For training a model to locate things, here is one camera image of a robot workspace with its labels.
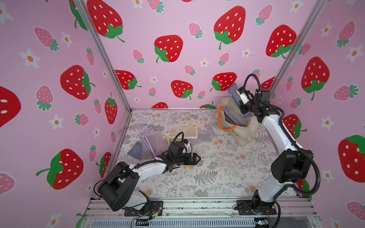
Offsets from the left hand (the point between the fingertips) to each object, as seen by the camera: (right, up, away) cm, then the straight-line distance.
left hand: (196, 158), depth 85 cm
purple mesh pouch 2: (-29, +8, +11) cm, 32 cm away
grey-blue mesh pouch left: (-42, +2, +13) cm, 44 cm away
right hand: (+26, +36, 0) cm, 45 cm away
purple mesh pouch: (+7, +12, +19) cm, 24 cm away
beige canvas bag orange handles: (+31, +14, +6) cm, 34 cm away
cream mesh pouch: (-4, +15, +25) cm, 29 cm away
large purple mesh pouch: (+28, +28, +15) cm, 42 cm away
